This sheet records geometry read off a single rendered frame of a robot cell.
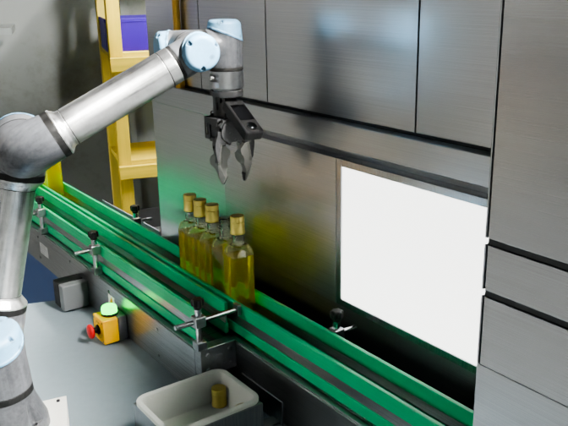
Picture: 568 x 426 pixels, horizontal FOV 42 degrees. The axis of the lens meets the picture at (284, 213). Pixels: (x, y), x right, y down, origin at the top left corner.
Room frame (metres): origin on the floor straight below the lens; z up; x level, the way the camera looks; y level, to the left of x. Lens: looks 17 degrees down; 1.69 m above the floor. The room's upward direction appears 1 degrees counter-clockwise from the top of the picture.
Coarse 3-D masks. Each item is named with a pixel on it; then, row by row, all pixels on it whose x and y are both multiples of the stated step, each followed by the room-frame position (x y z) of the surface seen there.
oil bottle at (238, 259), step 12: (228, 252) 1.66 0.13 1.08; (240, 252) 1.64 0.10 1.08; (252, 252) 1.66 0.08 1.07; (228, 264) 1.66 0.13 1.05; (240, 264) 1.64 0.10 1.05; (252, 264) 1.66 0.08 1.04; (228, 276) 1.66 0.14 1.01; (240, 276) 1.64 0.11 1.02; (252, 276) 1.66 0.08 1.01; (228, 288) 1.66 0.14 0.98; (240, 288) 1.64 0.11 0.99; (252, 288) 1.66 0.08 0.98; (240, 300) 1.64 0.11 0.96; (252, 300) 1.66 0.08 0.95
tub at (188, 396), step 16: (176, 384) 1.46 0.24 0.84; (192, 384) 1.48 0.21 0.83; (208, 384) 1.50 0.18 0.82; (224, 384) 1.50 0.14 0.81; (240, 384) 1.46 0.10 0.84; (144, 400) 1.41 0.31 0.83; (160, 400) 1.43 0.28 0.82; (176, 400) 1.45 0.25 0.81; (192, 400) 1.47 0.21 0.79; (208, 400) 1.50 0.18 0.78; (240, 400) 1.45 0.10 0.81; (256, 400) 1.39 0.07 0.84; (160, 416) 1.43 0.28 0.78; (176, 416) 1.44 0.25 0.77; (192, 416) 1.44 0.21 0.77; (208, 416) 1.44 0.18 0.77; (224, 416) 1.34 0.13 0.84
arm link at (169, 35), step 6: (168, 30) 1.63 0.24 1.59; (174, 30) 1.64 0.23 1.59; (180, 30) 1.63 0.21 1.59; (186, 30) 1.61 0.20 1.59; (192, 30) 1.65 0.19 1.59; (198, 30) 1.65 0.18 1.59; (204, 30) 1.66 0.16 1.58; (156, 36) 1.62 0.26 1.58; (162, 36) 1.61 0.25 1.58; (168, 36) 1.62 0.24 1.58; (174, 36) 1.59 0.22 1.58; (156, 42) 1.62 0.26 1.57; (162, 42) 1.60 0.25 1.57; (168, 42) 1.61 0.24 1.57; (156, 48) 1.62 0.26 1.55
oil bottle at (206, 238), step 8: (208, 232) 1.75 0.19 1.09; (216, 232) 1.75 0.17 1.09; (200, 240) 1.76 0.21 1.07; (208, 240) 1.74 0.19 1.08; (200, 248) 1.76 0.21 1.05; (208, 248) 1.73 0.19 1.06; (200, 256) 1.77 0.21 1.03; (208, 256) 1.73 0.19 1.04; (200, 264) 1.77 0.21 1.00; (208, 264) 1.74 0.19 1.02; (208, 272) 1.74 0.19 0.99; (208, 280) 1.74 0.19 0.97
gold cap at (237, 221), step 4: (232, 216) 1.66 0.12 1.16; (236, 216) 1.66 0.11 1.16; (240, 216) 1.66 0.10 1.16; (232, 220) 1.66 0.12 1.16; (236, 220) 1.65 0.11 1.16; (240, 220) 1.66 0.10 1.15; (232, 224) 1.66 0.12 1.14; (236, 224) 1.65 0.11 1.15; (240, 224) 1.66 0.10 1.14; (232, 228) 1.66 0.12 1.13; (236, 228) 1.65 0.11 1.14; (240, 228) 1.66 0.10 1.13; (244, 228) 1.67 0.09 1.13; (232, 232) 1.66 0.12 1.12; (236, 232) 1.65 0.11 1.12; (240, 232) 1.65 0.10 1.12; (244, 232) 1.66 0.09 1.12
